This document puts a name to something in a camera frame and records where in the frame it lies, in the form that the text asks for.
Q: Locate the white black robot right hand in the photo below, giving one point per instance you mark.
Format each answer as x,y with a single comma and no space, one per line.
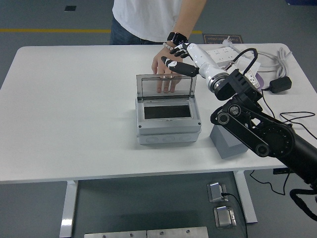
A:
203,62

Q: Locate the person's left hand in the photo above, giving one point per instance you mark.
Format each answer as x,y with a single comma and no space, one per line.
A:
161,63

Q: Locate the transparent hinged box lid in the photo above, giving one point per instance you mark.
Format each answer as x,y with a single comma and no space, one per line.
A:
148,86

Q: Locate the grey plastic junction box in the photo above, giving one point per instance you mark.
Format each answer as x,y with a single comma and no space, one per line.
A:
168,125

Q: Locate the person's left forearm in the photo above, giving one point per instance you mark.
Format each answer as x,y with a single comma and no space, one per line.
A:
189,17

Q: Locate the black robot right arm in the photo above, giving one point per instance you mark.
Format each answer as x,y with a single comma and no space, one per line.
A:
267,134

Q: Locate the metal floor socket box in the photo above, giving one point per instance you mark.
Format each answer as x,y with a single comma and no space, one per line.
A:
216,192
224,217

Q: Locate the white power strip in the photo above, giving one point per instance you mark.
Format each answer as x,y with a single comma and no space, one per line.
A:
223,55

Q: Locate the brown floor sign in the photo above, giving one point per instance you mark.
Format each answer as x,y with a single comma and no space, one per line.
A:
215,39

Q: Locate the black wristwatch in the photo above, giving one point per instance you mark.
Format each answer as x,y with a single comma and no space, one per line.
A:
176,37

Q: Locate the small white adapter block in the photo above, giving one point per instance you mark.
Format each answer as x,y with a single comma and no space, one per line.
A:
245,55

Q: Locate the person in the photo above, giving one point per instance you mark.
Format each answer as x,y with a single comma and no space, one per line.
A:
143,17

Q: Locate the packaged socket with label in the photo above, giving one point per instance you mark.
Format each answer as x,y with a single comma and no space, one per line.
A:
252,77

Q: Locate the black power adapter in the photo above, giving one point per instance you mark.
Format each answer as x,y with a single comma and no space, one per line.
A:
281,84

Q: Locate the grey block holder with hole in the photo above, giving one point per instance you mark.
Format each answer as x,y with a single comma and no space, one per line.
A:
223,143

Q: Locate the black floor hatch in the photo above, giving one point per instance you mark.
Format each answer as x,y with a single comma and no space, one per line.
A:
70,8

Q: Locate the white table leg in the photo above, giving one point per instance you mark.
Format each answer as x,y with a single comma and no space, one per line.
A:
248,198
68,210

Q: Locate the metal floor plate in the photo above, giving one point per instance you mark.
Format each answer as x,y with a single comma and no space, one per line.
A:
177,232
115,235

